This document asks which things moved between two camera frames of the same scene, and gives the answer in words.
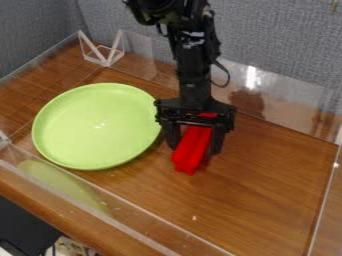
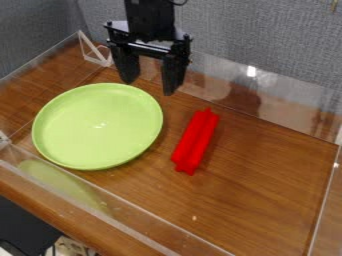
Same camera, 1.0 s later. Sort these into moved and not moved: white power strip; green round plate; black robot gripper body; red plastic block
Moved: black robot gripper body
Not moved: white power strip; red plastic block; green round plate
